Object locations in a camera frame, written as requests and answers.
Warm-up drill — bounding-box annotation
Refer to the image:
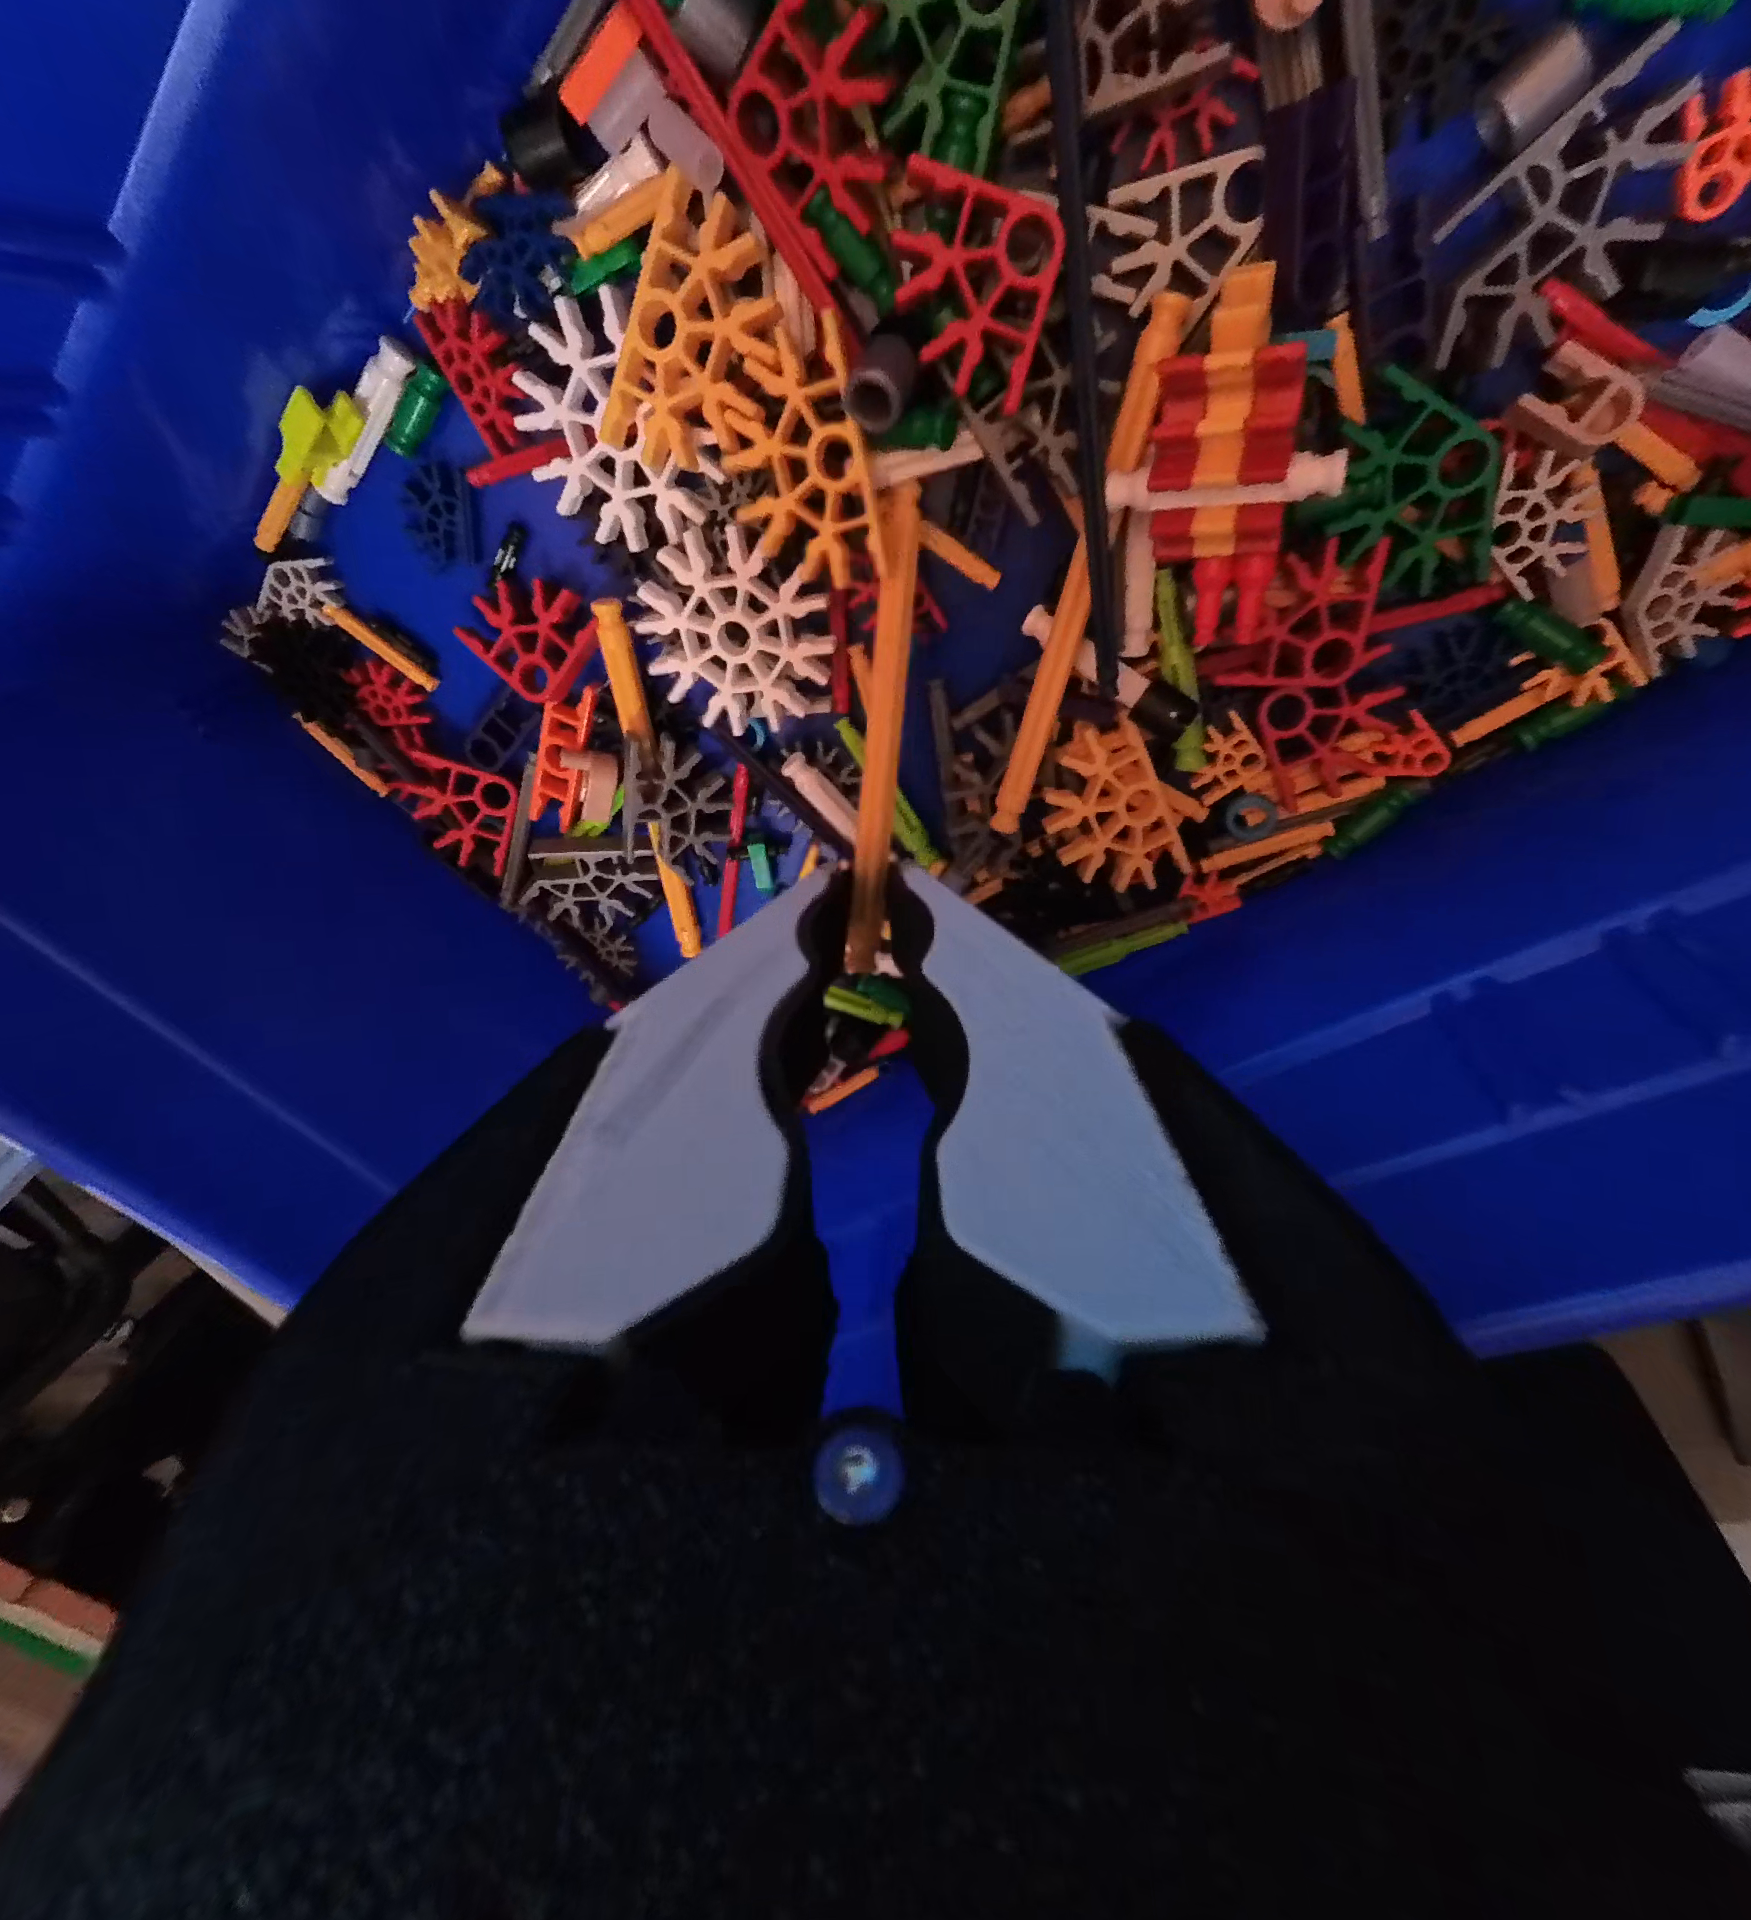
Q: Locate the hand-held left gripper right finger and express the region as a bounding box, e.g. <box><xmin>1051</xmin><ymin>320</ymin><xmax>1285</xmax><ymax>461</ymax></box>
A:
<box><xmin>887</xmin><ymin>866</ymin><xmax>1267</xmax><ymax>1381</ymax></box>

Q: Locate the long orange toy rod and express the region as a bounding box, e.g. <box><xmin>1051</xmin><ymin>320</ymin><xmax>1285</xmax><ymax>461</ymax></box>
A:
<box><xmin>841</xmin><ymin>487</ymin><xmax>925</xmax><ymax>974</ymax></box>

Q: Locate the red yellow toy connector assembly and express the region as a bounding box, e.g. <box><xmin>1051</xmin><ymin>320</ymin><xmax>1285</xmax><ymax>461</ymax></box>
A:
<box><xmin>1115</xmin><ymin>262</ymin><xmax>1349</xmax><ymax>648</ymax></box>

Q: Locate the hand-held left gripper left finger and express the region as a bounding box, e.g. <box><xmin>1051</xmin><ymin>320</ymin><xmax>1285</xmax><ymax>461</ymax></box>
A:
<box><xmin>459</xmin><ymin>866</ymin><xmax>847</xmax><ymax>1360</ymax></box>

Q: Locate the pile of colourful toy pieces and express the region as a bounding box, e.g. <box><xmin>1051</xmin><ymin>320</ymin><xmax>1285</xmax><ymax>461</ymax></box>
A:
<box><xmin>219</xmin><ymin>0</ymin><xmax>1751</xmax><ymax>1039</ymax></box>

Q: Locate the blue plastic bin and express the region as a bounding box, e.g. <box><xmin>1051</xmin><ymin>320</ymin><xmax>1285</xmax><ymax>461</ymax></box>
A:
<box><xmin>0</xmin><ymin>0</ymin><xmax>1751</xmax><ymax>1360</ymax></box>

